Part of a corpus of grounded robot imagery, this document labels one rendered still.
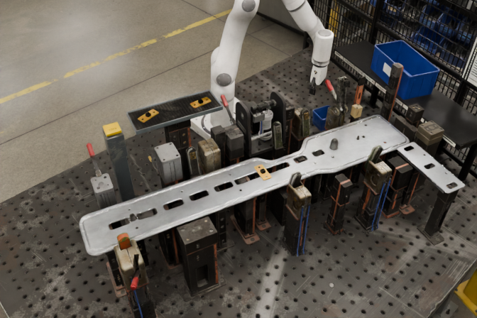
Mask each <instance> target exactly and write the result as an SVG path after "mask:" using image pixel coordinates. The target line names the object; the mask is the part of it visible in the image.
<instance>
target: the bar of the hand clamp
mask: <svg viewBox="0 0 477 318"><path fill-rule="evenodd" d="M349 85H350V82H349V81H348V80H347V77H345V76H343V77H339V78H338V79H337V93H336V107H337V109H338V110H339V115H340V108H341V107H342V108H343V111H342V113H343V114H345V111H346V88H347V87H348V86H349Z"/></svg>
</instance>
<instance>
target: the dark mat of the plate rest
mask: <svg viewBox="0 0 477 318"><path fill-rule="evenodd" d="M205 97H208V98H209V99H210V100H211V102H209V103H207V104H204V105H202V106H199V107H197V108H193V107H192V106H191V105H190V103H192V102H195V101H197V100H199V99H202V98H205ZM219 106H221V105H220V104H219V103H218V101H217V100H216V99H215V98H214V97H213V95H212V94H211V92H210V91H208V92H203V93H200V94H196V95H192V96H190V97H185V98H182V99H178V100H175V101H171V102H167V103H164V104H159V105H157V106H152V107H149V108H146V109H141V110H138V111H134V112H131V113H128V115H129V117H130V119H131V121H132V122H133V125H134V126H135V128H136V130H140V129H143V128H148V127H150V126H154V125H158V124H161V123H165V122H167V121H172V120H175V119H179V118H182V117H184V116H189V115H192V114H196V113H199V112H202V111H206V110H209V109H213V108H216V107H219ZM152 109H154V110H156V111H158V112H159V114H157V115H155V116H154V117H153V118H151V119H149V120H147V121H146V122H145V123H143V122H141V121H139V120H138V118H139V117H140V116H142V115H144V114H146V113H147V112H149V111H150V110H152Z"/></svg>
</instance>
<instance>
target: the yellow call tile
mask: <svg viewBox="0 0 477 318"><path fill-rule="evenodd" d="M103 129H104V132H105V134H106V136H112V135H114V134H118V133H121V132H122V131H121V128H120V126H119V124H118V122H116V123H112V124H108V125H105V126H103Z"/></svg>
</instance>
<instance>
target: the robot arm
mask: <svg viewBox="0 0 477 318"><path fill-rule="evenodd" d="M281 1H282V2H283V3H284V5H285V7H286V9H287V10H288V11H289V13H290V15H291V16H292V17H293V19H294V20H295V22H296V24H297V25H298V26H299V27H300V29H301V30H303V31H307V33H308V34H309V36H310V38H311V39H312V42H313V46H314V47H313V53H312V64H313V68H312V74H311V78H310V82H311V83H310V85H309V93H310V94H312V95H315V93H316V89H315V88H316V86H317V85H323V83H324V79H325V77H326V75H327V65H328V64H329V59H330V55H331V47H332V43H333V39H334V34H333V33H332V32H331V31H330V30H327V29H325V28H324V27H323V25H322V22H321V21H320V20H319V18H318V17H317V16H315V14H314V12H313V10H312V8H311V7H310V5H309V3H308V2H307V0H281ZM259 2H260V0H235V2H234V7H233V9H232V10H231V13H230V14H229V15H228V18H227V20H226V23H225V26H224V31H223V34H222V37H221V42H220V46H219V47H218V48H216V49H215V50H214V51H213V53H212V56H211V91H212V93H213V94H214V95H215V97H216V98H217V99H218V100H219V101H220V103H221V104H222V105H223V102H222V100H221V97H220V96H221V95H222V94H223V95H224V96H225V97H226V100H227V102H228V105H229V110H230V112H231V115H232V116H233V118H235V120H236V115H235V114H234V92H235V79H236V75H237V71H238V67H239V59H240V54H241V47H242V44H243V39H244V37H245V34H246V31H247V28H248V25H249V23H250V22H251V20H252V19H253V17H254V16H255V15H256V12H257V10H258V6H259ZM314 81H315V82H316V83H315V82H314ZM313 84H315V86H313ZM219 125H221V126H222V127H226V126H230V125H231V122H230V117H229V114H228V112H227V110H226V108H225V107H224V105H223V110H221V111H216V112H214V113H210V114H207V115H206V116H205V118H204V126H205V128H206V129H207V130H208V131H210V128H212V127H215V126H219Z"/></svg>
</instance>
